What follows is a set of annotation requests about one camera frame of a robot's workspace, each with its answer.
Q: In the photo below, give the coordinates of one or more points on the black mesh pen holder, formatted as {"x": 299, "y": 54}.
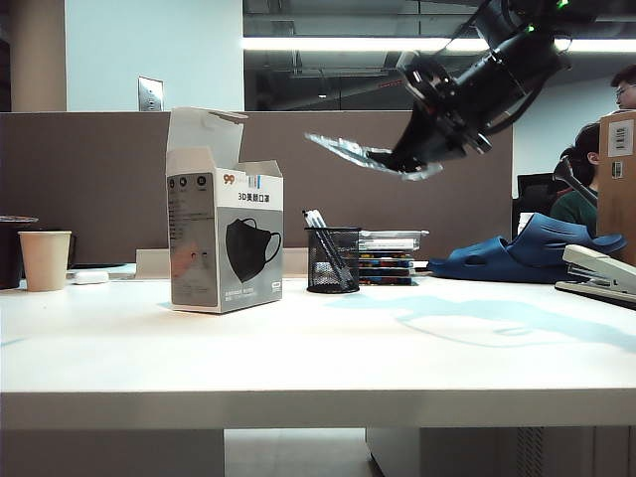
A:
{"x": 322, "y": 221}
{"x": 333, "y": 263}

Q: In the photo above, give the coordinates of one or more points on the black office chair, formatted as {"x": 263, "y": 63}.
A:
{"x": 534, "y": 194}

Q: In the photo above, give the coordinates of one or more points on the black pen with white cap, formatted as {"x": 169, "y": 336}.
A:
{"x": 313, "y": 221}

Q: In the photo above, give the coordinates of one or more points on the beige desk side panel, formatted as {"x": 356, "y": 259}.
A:
{"x": 109, "y": 452}

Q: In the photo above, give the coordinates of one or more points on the metal wall switch plate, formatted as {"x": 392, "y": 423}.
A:
{"x": 150, "y": 94}

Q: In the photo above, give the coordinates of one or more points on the long ceiling light strip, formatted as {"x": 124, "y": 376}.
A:
{"x": 323, "y": 44}

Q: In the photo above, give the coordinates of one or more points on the grey white stapler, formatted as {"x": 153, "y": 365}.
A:
{"x": 596, "y": 273}

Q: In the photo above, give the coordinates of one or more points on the person with glasses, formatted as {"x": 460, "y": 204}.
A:
{"x": 627, "y": 87}

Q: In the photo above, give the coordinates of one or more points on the clear plastic case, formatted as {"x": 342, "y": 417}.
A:
{"x": 392, "y": 240}

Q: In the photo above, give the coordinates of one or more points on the white mask box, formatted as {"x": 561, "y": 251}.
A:
{"x": 223, "y": 238}

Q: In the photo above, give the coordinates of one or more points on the white earbuds case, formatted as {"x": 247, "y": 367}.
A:
{"x": 91, "y": 277}

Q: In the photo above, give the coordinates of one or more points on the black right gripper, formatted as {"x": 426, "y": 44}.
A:
{"x": 442, "y": 134}

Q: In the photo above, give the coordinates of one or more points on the clear packaged mask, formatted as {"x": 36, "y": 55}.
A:
{"x": 343, "y": 146}

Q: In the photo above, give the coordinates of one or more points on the white eraser in holder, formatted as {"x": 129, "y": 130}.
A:
{"x": 325, "y": 272}

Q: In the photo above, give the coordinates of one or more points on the black-haired seated person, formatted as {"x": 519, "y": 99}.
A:
{"x": 568, "y": 154}

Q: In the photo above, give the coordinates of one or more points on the dark cup with foil lid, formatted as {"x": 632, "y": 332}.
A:
{"x": 9, "y": 253}

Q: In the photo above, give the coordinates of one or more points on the brown cardboard box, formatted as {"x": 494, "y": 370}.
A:
{"x": 618, "y": 208}

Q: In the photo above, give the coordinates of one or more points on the colourful book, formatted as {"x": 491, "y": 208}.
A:
{"x": 387, "y": 280}
{"x": 387, "y": 256}
{"x": 387, "y": 268}

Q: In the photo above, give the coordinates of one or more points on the person in green sweater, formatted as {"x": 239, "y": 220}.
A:
{"x": 576, "y": 211}

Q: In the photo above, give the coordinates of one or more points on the brown desk partition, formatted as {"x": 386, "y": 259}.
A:
{"x": 372, "y": 199}

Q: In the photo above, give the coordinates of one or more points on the blue foam slipper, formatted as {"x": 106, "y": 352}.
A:
{"x": 526, "y": 253}

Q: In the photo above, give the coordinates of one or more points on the beige paper cup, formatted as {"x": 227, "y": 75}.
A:
{"x": 45, "y": 261}

